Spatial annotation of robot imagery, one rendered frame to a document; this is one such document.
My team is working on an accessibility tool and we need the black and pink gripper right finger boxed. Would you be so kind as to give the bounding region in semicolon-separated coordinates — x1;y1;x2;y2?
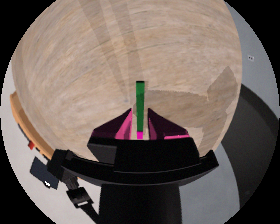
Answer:
147;108;190;140

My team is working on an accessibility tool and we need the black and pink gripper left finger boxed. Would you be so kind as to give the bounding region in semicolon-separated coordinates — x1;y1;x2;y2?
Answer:
90;108;132;140

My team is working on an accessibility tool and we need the small magenta block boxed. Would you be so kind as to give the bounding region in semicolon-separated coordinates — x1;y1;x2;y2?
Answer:
137;131;143;139

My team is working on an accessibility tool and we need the green rod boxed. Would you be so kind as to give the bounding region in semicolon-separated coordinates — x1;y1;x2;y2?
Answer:
136;81;145;131

